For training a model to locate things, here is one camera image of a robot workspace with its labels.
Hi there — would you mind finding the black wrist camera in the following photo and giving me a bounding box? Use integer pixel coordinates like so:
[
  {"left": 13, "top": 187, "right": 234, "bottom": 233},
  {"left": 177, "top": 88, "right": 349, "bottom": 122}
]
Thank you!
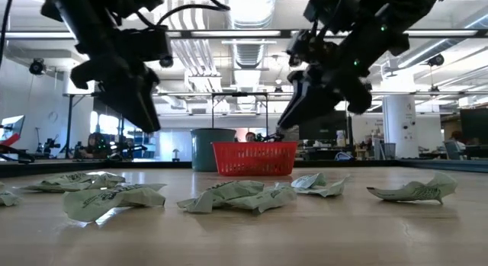
[
  {"left": 286, "top": 28, "right": 340, "bottom": 69},
  {"left": 120, "top": 24, "right": 172, "bottom": 65}
]

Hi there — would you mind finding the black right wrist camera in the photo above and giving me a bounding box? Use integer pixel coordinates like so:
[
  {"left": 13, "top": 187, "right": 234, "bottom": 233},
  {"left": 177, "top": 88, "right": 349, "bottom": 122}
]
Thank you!
[{"left": 286, "top": 28, "right": 340, "bottom": 69}]

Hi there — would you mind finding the white stevia packet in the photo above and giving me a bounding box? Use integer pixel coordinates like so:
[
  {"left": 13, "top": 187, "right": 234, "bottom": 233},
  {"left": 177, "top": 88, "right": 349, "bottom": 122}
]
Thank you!
[
  {"left": 303, "top": 176, "right": 350, "bottom": 199},
  {"left": 236, "top": 183, "right": 298, "bottom": 215},
  {"left": 291, "top": 172, "right": 328, "bottom": 190},
  {"left": 114, "top": 182, "right": 168, "bottom": 192},
  {"left": 367, "top": 171, "right": 458, "bottom": 205},
  {"left": 63, "top": 185, "right": 167, "bottom": 224},
  {"left": 22, "top": 172, "right": 93, "bottom": 194},
  {"left": 0, "top": 181, "right": 23, "bottom": 208},
  {"left": 90, "top": 171, "right": 127, "bottom": 187},
  {"left": 177, "top": 181, "right": 266, "bottom": 215}
]

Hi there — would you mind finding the white building pillar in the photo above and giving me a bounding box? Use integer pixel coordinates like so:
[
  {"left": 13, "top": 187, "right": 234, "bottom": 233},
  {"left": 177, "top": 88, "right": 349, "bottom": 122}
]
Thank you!
[{"left": 382, "top": 95, "right": 420, "bottom": 159}]

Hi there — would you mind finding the tilted lit monitor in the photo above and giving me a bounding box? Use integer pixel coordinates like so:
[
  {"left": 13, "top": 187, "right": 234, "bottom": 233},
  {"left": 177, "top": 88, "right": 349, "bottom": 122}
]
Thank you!
[{"left": 0, "top": 114, "right": 26, "bottom": 142}]

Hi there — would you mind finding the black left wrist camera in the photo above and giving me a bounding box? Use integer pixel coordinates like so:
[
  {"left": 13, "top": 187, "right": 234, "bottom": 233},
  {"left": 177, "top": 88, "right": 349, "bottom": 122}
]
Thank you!
[{"left": 120, "top": 24, "right": 172, "bottom": 65}]

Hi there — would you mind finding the red plastic basket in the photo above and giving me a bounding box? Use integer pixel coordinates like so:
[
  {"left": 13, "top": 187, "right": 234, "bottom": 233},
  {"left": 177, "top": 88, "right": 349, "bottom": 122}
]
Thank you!
[{"left": 212, "top": 141, "right": 299, "bottom": 178}]

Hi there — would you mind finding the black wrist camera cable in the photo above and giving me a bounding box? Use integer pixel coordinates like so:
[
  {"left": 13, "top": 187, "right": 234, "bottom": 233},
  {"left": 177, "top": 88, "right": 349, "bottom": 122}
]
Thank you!
[{"left": 155, "top": 0, "right": 232, "bottom": 27}]

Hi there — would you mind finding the silver ceiling air duct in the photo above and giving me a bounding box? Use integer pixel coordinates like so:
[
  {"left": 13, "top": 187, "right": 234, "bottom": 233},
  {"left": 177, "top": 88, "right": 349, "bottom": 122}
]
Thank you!
[{"left": 224, "top": 0, "right": 278, "bottom": 69}]

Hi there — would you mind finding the black computer monitor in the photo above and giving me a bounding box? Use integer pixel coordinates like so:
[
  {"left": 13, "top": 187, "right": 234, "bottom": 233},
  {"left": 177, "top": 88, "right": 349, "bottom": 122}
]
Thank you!
[
  {"left": 458, "top": 108, "right": 488, "bottom": 140},
  {"left": 298, "top": 110, "right": 348, "bottom": 142}
]

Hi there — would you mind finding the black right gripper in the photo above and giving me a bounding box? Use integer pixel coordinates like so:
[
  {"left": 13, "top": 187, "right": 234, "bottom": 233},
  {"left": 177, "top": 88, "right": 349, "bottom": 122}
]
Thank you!
[{"left": 276, "top": 40, "right": 374, "bottom": 130}]

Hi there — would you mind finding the long black arm cable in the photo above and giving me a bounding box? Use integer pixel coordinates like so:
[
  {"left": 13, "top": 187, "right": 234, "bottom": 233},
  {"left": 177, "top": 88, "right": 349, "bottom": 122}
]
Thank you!
[{"left": 0, "top": 0, "right": 15, "bottom": 69}]

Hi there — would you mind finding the black background rig stand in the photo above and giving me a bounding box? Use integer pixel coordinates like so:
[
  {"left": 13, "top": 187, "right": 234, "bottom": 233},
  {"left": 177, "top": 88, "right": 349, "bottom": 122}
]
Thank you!
[
  {"left": 210, "top": 91, "right": 270, "bottom": 130},
  {"left": 63, "top": 91, "right": 129, "bottom": 160}
]

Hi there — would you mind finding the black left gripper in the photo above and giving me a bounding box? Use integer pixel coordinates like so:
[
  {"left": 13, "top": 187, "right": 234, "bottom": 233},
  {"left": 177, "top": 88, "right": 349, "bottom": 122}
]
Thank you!
[{"left": 69, "top": 48, "right": 162, "bottom": 134}]

